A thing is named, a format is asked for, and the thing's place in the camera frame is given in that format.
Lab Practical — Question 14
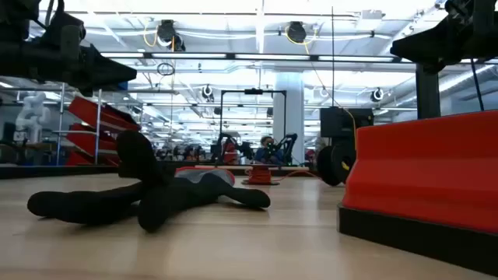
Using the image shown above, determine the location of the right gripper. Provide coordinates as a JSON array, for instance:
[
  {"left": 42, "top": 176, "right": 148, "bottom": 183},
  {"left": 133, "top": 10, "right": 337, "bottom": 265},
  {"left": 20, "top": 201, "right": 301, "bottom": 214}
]
[{"left": 390, "top": 0, "right": 498, "bottom": 74}]

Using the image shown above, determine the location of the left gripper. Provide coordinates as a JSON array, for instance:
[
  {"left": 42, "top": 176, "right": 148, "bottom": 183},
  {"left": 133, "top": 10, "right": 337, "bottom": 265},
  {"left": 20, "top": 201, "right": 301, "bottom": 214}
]
[{"left": 0, "top": 0, "right": 138, "bottom": 97}]

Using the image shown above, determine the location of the black plastic cord spool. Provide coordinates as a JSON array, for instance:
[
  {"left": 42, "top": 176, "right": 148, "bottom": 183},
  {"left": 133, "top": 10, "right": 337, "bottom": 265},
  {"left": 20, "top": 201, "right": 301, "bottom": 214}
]
[
  {"left": 240, "top": 165, "right": 280, "bottom": 187},
  {"left": 317, "top": 144, "right": 356, "bottom": 187}
]

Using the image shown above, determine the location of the red storage bin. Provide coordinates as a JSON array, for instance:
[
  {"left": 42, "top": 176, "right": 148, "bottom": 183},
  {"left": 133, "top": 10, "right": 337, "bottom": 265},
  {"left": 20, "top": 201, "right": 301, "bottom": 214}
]
[
  {"left": 68, "top": 96, "right": 142, "bottom": 131},
  {"left": 65, "top": 123, "right": 117, "bottom": 156},
  {"left": 65, "top": 151, "right": 120, "bottom": 167}
]

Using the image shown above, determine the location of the metal shelf rack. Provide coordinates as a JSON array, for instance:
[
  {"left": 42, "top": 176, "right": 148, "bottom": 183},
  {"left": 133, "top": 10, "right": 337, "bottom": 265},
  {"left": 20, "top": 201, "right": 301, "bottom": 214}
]
[{"left": 54, "top": 83, "right": 143, "bottom": 167}]

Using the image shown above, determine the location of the black equipment box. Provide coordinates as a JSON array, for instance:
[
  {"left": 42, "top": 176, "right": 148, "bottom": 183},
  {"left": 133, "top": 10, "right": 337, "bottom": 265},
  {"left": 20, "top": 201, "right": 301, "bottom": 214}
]
[{"left": 320, "top": 107, "right": 374, "bottom": 138}]

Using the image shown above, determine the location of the red grey square box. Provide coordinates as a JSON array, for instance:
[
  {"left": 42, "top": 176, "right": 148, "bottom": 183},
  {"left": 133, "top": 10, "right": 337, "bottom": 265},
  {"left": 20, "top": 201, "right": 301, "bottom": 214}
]
[{"left": 337, "top": 110, "right": 498, "bottom": 275}]

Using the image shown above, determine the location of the black glove grey red cuff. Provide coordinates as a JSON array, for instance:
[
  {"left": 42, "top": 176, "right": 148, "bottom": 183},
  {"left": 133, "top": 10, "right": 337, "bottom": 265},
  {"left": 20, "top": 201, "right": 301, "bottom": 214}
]
[{"left": 26, "top": 166, "right": 272, "bottom": 233}]

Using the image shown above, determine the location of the black hanging cable loop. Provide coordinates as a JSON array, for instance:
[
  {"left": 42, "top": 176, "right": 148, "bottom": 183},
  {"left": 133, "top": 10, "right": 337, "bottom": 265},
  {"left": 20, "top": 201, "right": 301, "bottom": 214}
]
[{"left": 156, "top": 61, "right": 176, "bottom": 77}]

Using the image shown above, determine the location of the thin dark hanging cable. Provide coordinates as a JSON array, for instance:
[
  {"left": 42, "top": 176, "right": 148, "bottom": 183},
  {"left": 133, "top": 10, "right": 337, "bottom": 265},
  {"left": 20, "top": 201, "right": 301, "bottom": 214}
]
[{"left": 469, "top": 58, "right": 486, "bottom": 113}]

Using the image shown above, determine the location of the black camera gantry frame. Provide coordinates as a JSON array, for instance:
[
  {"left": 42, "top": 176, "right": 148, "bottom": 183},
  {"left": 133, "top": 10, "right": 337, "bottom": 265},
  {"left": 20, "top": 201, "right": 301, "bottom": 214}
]
[{"left": 219, "top": 88, "right": 288, "bottom": 164}]

